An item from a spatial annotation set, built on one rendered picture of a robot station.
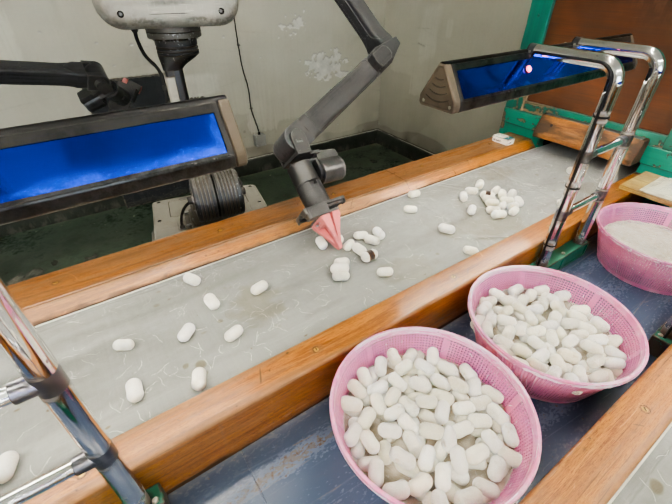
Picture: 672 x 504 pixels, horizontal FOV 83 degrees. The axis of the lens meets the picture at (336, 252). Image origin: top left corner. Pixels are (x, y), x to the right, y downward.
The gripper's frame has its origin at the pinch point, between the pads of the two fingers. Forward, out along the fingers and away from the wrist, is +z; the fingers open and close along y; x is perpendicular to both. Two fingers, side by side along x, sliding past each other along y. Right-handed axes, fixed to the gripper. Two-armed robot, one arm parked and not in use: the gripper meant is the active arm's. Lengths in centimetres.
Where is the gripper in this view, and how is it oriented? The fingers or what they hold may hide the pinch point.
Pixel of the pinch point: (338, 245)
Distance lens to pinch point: 80.6
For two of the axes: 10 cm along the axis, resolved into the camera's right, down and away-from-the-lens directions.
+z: 4.4, 8.9, -1.4
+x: -3.5, 3.1, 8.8
